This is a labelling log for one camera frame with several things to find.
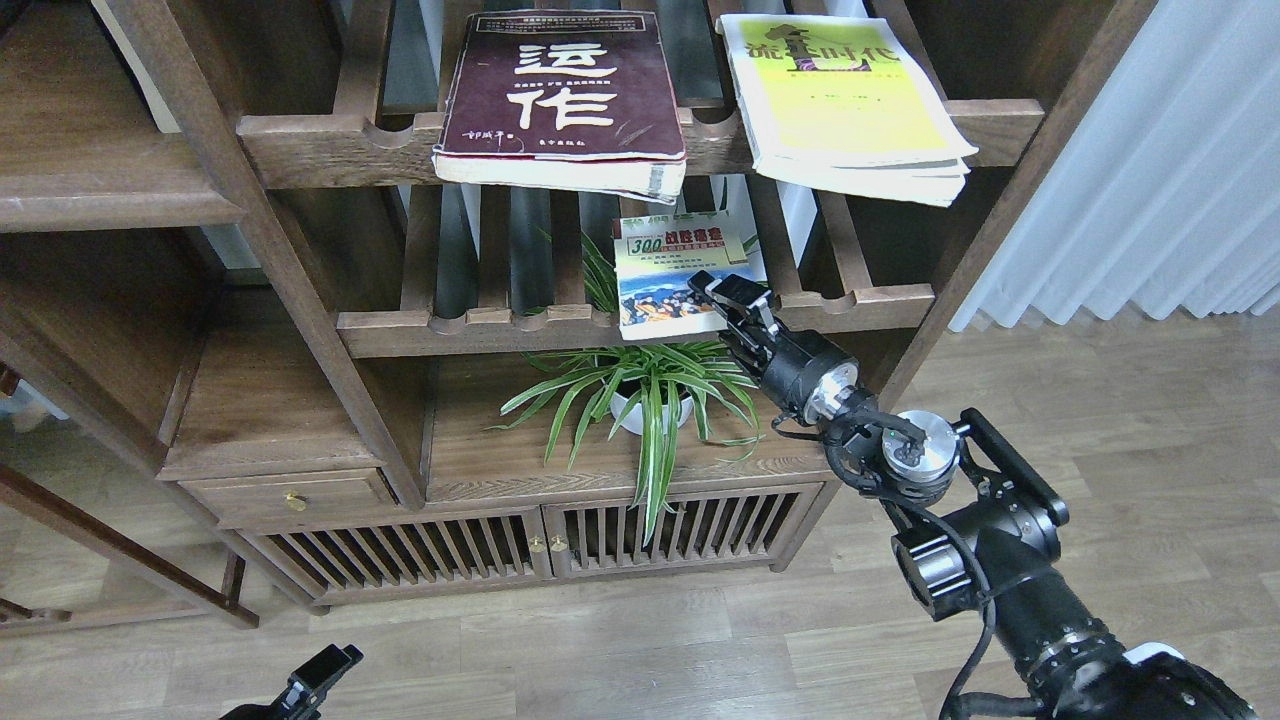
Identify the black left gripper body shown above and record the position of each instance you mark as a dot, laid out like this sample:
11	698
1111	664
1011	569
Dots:
280	708

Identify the yellow green book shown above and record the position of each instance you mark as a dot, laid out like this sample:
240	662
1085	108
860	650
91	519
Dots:
838	105

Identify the white pleated curtain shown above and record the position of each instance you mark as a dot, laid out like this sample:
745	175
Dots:
1167	196

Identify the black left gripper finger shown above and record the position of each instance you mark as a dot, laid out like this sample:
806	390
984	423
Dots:
310	683

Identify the dark red book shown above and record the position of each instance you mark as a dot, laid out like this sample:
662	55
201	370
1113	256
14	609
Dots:
564	100

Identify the colourful 300 paperback book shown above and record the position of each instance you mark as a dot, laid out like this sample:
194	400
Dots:
655	257

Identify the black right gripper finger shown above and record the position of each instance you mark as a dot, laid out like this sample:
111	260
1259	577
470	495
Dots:
739	295
709	304

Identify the dark wooden bookshelf unit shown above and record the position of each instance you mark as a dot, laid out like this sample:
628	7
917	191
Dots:
225	251

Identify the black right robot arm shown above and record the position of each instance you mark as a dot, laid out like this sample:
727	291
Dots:
978	530

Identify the white plant pot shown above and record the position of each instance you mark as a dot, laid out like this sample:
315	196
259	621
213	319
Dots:
632	420

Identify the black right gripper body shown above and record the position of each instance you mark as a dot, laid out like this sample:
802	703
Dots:
802	372

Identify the green spider plant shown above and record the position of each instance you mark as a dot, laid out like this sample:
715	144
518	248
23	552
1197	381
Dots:
579	385

